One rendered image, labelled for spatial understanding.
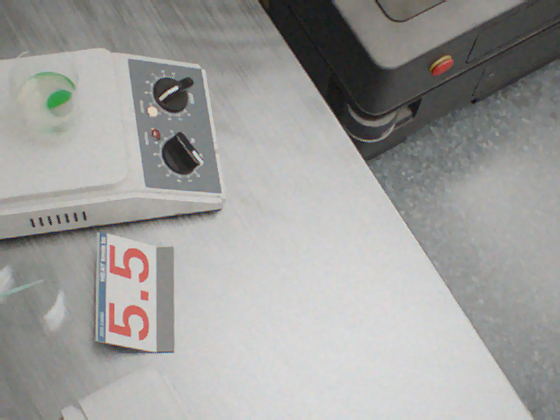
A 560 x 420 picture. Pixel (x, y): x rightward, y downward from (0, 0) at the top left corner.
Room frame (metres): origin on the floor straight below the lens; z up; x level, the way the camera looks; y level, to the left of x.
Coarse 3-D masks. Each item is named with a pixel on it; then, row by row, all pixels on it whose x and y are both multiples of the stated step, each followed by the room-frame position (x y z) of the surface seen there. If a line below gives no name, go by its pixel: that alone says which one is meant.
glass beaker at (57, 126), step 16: (32, 48) 0.41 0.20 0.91; (48, 48) 0.41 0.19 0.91; (64, 48) 0.42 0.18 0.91; (16, 64) 0.40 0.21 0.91; (32, 64) 0.41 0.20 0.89; (48, 64) 0.41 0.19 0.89; (64, 64) 0.41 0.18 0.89; (16, 80) 0.39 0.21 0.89; (16, 96) 0.37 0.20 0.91; (80, 96) 0.39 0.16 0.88; (32, 112) 0.36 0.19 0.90; (48, 112) 0.36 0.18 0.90; (64, 112) 0.37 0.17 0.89; (80, 112) 0.39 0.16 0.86; (32, 128) 0.36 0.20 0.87; (48, 128) 0.36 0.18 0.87; (64, 128) 0.37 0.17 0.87; (80, 128) 0.38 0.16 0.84; (48, 144) 0.36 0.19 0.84
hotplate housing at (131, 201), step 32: (192, 64) 0.49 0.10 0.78; (128, 96) 0.43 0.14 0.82; (128, 128) 0.40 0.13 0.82; (128, 160) 0.37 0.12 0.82; (96, 192) 0.34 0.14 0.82; (128, 192) 0.35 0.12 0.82; (160, 192) 0.35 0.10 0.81; (192, 192) 0.36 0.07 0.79; (224, 192) 0.38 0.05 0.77; (0, 224) 0.31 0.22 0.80; (32, 224) 0.31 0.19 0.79; (64, 224) 0.32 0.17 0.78; (96, 224) 0.33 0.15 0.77
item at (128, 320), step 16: (112, 240) 0.32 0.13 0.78; (112, 256) 0.30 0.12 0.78; (128, 256) 0.31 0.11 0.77; (144, 256) 0.31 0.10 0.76; (112, 272) 0.29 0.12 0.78; (128, 272) 0.29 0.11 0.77; (144, 272) 0.30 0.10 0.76; (112, 288) 0.28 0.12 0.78; (128, 288) 0.28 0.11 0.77; (144, 288) 0.29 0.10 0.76; (112, 304) 0.26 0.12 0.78; (128, 304) 0.27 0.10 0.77; (144, 304) 0.27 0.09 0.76; (112, 320) 0.25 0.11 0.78; (128, 320) 0.26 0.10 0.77; (144, 320) 0.26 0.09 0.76; (112, 336) 0.24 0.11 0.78; (128, 336) 0.24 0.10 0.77; (144, 336) 0.25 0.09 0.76
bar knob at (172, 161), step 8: (176, 136) 0.40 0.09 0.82; (184, 136) 0.40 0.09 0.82; (168, 144) 0.40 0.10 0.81; (176, 144) 0.40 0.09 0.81; (184, 144) 0.40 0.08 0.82; (168, 152) 0.39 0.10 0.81; (176, 152) 0.39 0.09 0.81; (184, 152) 0.39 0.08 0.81; (192, 152) 0.39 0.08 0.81; (168, 160) 0.38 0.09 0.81; (176, 160) 0.39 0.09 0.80; (184, 160) 0.39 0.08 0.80; (192, 160) 0.39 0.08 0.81; (200, 160) 0.39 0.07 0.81; (176, 168) 0.38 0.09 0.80; (184, 168) 0.38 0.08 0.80; (192, 168) 0.38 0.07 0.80
